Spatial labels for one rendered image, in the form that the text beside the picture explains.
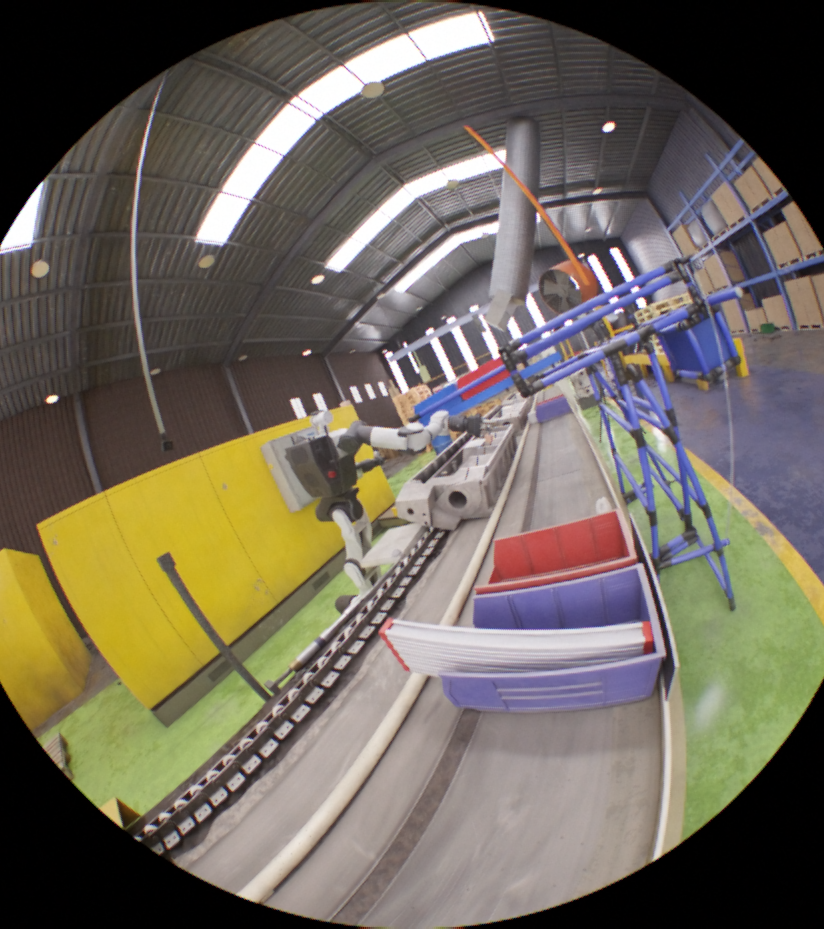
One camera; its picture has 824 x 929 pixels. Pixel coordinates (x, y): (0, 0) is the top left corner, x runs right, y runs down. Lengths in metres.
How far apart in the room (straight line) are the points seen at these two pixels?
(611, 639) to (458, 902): 0.43
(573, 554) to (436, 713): 0.46
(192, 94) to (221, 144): 1.84
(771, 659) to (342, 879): 1.46
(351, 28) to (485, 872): 9.41
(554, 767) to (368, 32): 9.45
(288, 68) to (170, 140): 3.03
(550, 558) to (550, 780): 0.50
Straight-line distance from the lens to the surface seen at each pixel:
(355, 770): 0.60
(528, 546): 0.75
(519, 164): 10.04
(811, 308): 10.39
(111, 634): 2.78
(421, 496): 1.23
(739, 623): 1.63
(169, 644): 2.82
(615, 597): 0.57
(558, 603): 0.57
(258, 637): 3.05
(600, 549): 0.75
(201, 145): 9.26
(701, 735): 1.35
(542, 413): 2.84
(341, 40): 8.96
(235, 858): 0.74
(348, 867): 0.59
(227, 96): 9.07
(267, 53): 8.88
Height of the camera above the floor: 1.25
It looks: 8 degrees down
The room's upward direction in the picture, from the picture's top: 24 degrees counter-clockwise
